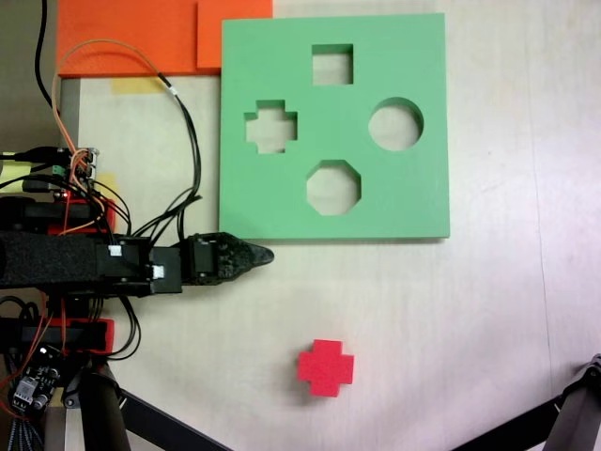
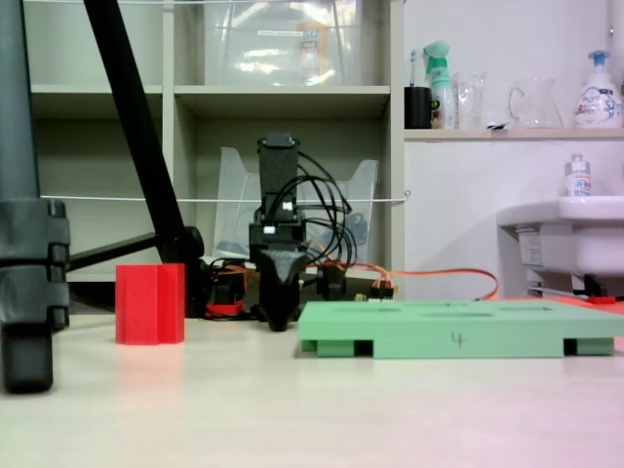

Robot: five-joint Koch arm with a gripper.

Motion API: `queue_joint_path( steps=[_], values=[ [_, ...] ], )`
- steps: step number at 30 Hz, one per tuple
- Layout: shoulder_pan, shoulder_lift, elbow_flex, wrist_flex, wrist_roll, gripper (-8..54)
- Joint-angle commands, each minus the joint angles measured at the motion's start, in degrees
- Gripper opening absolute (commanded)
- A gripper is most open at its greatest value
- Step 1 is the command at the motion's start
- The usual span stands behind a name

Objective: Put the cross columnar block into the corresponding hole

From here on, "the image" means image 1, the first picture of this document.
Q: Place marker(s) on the black USB plug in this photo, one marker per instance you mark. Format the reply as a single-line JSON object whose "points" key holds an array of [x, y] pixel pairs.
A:
{"points": [[44, 153]]}

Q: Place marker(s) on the green shape-hole board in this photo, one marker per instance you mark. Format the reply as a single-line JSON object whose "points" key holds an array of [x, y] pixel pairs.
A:
{"points": [[338, 117]]}

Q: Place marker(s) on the yellow sticky note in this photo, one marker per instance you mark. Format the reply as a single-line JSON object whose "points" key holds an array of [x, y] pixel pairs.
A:
{"points": [[14, 171]]}

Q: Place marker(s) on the thick black tripod leg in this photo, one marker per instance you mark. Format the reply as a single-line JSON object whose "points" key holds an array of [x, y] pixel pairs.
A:
{"points": [[582, 404], [103, 413]]}

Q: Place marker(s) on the flat black tripod strut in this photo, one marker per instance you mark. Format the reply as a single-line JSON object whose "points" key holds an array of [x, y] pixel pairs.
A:
{"points": [[512, 430], [164, 423]]}

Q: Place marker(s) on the large orange flat block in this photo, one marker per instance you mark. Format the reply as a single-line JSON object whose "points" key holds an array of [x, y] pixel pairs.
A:
{"points": [[127, 33]]}

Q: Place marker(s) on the red cross block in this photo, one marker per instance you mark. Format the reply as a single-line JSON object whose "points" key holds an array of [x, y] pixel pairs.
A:
{"points": [[326, 368]]}

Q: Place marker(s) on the red and black clamp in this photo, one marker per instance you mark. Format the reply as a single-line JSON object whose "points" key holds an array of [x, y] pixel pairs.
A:
{"points": [[105, 216], [105, 336]]}

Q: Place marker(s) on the small yellow tape piece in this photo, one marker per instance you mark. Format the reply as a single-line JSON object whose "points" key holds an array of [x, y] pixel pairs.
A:
{"points": [[107, 185]]}

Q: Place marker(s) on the small black converter board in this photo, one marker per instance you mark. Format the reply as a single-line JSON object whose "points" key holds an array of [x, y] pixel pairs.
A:
{"points": [[33, 385]]}

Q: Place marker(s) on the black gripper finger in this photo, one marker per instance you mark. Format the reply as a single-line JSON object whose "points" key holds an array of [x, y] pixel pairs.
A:
{"points": [[244, 256]]}

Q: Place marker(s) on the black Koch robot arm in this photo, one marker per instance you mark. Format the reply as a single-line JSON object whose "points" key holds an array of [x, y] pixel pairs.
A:
{"points": [[56, 258]]}

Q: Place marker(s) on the wide yellow tape strip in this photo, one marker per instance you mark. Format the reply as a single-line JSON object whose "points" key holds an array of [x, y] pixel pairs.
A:
{"points": [[136, 85]]}

